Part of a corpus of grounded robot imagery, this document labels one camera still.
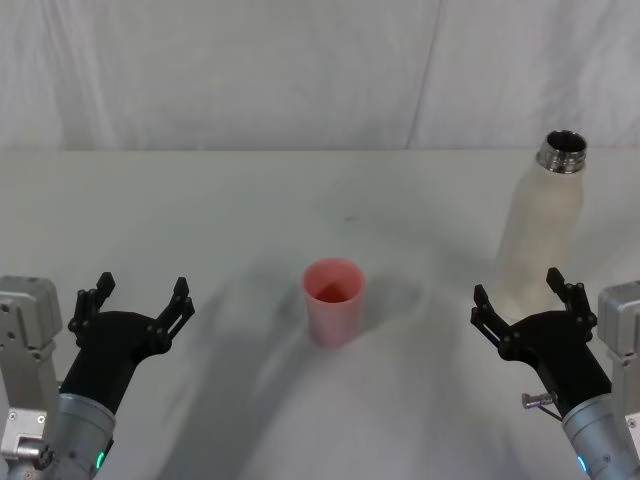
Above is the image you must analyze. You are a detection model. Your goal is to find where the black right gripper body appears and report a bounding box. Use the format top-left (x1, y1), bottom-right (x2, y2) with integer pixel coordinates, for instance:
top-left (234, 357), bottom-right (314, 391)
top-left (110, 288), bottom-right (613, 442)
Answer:
top-left (503, 309), bottom-right (614, 419)

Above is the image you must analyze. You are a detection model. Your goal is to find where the cream vacuum bottle steel neck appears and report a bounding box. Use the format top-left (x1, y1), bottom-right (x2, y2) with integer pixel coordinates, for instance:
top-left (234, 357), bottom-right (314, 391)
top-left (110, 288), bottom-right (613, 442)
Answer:
top-left (492, 129), bottom-right (588, 321)

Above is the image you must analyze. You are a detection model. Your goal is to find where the pink cup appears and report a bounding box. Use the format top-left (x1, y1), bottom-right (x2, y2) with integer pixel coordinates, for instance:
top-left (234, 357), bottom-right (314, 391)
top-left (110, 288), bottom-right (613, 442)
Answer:
top-left (302, 257), bottom-right (367, 349)

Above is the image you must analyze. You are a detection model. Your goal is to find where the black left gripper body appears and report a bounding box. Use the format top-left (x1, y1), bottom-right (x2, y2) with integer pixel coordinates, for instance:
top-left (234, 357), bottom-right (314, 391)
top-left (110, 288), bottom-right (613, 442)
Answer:
top-left (58, 310), bottom-right (170, 416)

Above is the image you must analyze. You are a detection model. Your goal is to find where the white table cloth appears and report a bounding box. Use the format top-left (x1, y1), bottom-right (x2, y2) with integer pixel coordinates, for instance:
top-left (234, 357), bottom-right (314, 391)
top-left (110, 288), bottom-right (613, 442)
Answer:
top-left (0, 147), bottom-right (640, 480)

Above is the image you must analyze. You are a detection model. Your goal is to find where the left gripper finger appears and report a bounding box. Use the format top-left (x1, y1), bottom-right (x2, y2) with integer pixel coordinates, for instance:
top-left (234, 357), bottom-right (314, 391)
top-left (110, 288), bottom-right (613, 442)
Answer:
top-left (148, 275), bottom-right (196, 354)
top-left (68, 272), bottom-right (118, 347)

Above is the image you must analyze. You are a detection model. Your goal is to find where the thin cable with silver plug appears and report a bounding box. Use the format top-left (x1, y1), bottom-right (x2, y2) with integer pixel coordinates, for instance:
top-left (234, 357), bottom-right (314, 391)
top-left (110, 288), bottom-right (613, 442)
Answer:
top-left (521, 392), bottom-right (565, 422)

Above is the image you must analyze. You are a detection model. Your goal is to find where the white curtain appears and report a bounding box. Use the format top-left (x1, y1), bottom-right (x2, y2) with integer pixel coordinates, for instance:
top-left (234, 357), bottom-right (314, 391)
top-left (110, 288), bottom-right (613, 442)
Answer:
top-left (0, 0), bottom-right (640, 152)

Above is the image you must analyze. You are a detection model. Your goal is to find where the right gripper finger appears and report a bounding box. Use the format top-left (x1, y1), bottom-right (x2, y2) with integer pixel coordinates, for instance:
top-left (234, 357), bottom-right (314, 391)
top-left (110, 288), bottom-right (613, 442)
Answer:
top-left (545, 267), bottom-right (599, 344)
top-left (469, 283), bottom-right (522, 359)

